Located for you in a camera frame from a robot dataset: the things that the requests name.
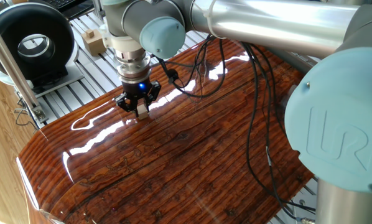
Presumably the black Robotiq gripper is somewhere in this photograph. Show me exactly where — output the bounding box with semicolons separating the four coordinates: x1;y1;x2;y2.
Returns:
114;77;162;118

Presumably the large wooden block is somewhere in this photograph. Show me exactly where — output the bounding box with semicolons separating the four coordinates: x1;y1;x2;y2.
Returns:
81;29;108;57

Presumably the glossy wood grain table cover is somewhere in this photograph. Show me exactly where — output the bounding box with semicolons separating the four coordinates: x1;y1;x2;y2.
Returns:
16;37;314;224

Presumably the white zip tie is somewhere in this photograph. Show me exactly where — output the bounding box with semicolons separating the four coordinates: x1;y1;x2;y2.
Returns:
201;0;226;40

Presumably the black keyboard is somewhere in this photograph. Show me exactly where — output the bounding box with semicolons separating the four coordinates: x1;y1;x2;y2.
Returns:
42;0;94;20

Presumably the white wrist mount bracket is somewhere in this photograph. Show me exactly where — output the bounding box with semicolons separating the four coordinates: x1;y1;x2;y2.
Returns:
98;24;143;55

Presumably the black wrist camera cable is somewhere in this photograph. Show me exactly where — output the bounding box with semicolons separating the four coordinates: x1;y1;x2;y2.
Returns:
151;34;227;100

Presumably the white device base plate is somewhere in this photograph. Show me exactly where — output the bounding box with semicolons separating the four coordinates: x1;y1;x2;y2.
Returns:
0;40;85;99

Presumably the silver frame corner bracket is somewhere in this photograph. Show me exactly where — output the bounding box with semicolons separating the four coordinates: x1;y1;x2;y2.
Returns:
32;104;49;124

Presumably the aluminium frame post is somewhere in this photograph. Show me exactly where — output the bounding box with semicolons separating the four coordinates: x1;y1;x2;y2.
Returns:
0;12;40;108
91;0;108;21

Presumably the black base cable bundle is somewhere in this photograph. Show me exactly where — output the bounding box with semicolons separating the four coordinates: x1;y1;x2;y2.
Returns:
240;42;317;218

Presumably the cable with silver plug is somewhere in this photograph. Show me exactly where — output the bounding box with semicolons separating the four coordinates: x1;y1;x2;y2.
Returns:
254;46;316;224

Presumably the black ring shaped device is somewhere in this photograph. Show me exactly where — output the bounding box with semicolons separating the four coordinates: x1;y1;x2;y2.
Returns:
0;2;80;90

